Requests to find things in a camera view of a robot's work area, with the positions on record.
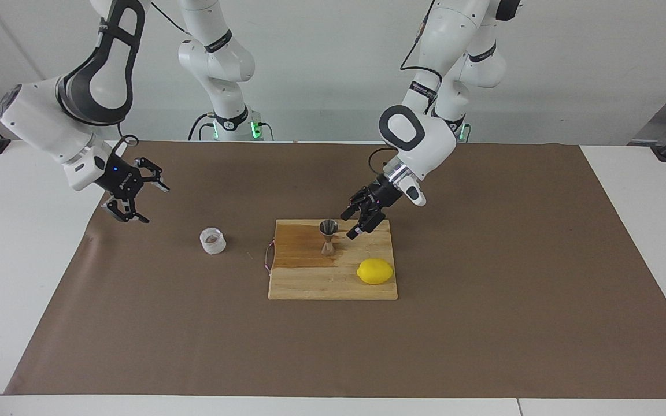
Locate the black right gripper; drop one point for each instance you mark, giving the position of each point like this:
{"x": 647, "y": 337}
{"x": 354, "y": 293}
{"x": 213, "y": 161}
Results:
{"x": 119, "y": 182}

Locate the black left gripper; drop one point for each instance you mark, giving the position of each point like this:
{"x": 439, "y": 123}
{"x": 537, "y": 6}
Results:
{"x": 385, "y": 196}

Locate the stainless steel jigger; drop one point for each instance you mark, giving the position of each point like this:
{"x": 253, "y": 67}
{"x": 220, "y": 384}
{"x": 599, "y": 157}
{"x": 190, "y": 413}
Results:
{"x": 328, "y": 242}

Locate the clear plastic cup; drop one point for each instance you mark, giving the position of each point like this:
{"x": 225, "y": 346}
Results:
{"x": 213, "y": 242}

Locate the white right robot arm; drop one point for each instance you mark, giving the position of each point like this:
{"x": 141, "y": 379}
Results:
{"x": 44, "y": 127}

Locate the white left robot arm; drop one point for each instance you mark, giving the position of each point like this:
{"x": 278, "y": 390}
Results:
{"x": 425, "y": 138}

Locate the yellow lemon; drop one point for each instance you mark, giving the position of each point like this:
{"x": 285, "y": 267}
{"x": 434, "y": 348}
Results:
{"x": 375, "y": 271}

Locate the wooden cutting board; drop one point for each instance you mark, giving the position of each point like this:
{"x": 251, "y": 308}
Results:
{"x": 310, "y": 283}

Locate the brown paper mat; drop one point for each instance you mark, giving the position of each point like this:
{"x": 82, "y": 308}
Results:
{"x": 194, "y": 346}

